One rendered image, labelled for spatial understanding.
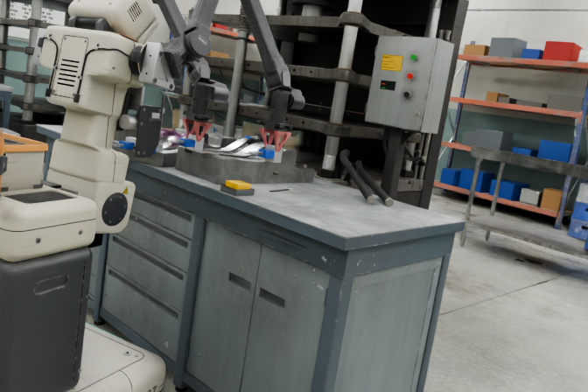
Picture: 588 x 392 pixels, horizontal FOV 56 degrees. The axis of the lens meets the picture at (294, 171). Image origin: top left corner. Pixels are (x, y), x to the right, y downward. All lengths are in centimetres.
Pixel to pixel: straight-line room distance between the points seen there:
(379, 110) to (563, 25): 622
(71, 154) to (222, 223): 53
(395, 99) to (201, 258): 111
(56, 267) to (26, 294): 9
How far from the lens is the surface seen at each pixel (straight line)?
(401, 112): 248
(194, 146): 205
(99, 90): 167
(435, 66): 246
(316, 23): 282
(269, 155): 190
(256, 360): 188
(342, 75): 251
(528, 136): 852
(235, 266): 188
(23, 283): 139
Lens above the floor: 115
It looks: 8 degrees down
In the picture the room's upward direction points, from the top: 9 degrees clockwise
